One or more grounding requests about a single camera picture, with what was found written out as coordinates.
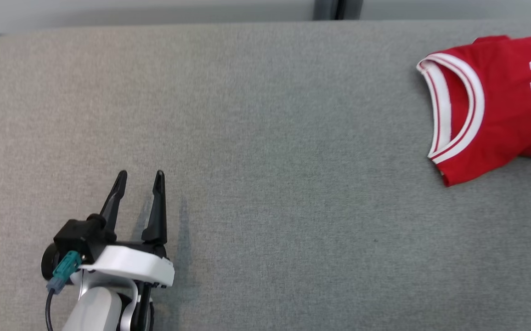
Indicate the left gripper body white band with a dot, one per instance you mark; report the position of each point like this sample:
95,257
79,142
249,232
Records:
132,266

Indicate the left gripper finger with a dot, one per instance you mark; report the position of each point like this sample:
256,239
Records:
115,202
157,211

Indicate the red shirt white sleeves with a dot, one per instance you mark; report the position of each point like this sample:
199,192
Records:
499,115

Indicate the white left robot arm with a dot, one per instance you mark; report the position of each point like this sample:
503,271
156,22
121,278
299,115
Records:
93,308

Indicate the grey partition post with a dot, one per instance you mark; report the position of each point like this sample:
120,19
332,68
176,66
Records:
339,9

